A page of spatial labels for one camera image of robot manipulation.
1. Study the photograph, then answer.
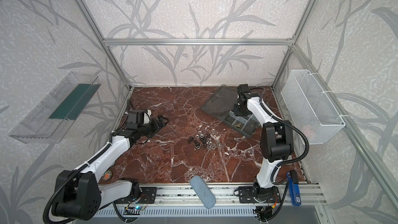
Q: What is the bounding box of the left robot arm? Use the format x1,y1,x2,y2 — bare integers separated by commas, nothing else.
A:
42,110,170,224

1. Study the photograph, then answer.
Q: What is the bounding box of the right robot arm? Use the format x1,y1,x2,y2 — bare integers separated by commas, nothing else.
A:
233,84,309,191

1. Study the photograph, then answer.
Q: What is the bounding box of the grey plastic organizer box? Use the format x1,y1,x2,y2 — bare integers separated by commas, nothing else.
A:
201,85,259,138

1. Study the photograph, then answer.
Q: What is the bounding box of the blue box cutter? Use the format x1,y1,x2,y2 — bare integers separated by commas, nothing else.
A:
287,170,302,206

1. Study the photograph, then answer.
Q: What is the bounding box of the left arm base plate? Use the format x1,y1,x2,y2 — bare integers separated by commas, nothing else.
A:
116,187,158,204

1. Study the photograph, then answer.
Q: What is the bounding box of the white wire mesh basket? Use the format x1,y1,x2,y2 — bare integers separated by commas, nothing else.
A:
282,69,345,145

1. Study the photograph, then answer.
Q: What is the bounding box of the clear plastic wall tray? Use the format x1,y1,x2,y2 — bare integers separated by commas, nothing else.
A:
9,72,101,144

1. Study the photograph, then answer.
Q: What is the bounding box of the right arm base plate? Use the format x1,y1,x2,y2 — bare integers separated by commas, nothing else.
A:
237,185,281,204

